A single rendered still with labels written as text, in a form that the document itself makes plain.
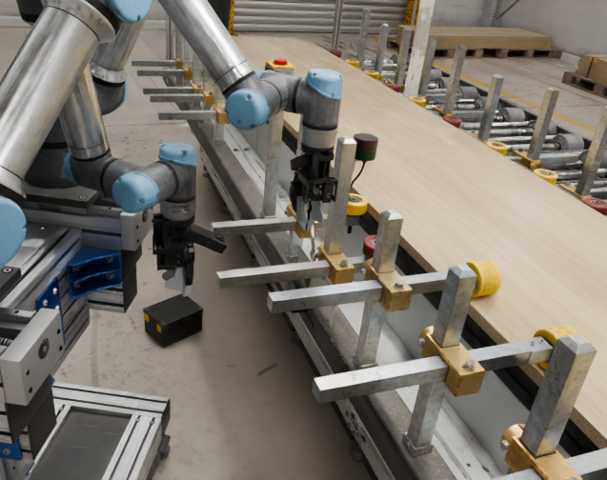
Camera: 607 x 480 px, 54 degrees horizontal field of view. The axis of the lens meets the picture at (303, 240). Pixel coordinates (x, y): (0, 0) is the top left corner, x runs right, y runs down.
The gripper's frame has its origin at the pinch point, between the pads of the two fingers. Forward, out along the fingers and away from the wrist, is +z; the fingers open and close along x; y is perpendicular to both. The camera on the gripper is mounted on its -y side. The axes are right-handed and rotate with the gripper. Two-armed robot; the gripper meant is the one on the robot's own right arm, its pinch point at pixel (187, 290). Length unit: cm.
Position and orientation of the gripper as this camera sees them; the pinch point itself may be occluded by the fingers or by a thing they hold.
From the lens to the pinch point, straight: 141.0
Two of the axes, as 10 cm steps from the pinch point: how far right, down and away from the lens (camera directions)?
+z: -1.0, 8.7, 4.8
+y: -9.3, 0.8, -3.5
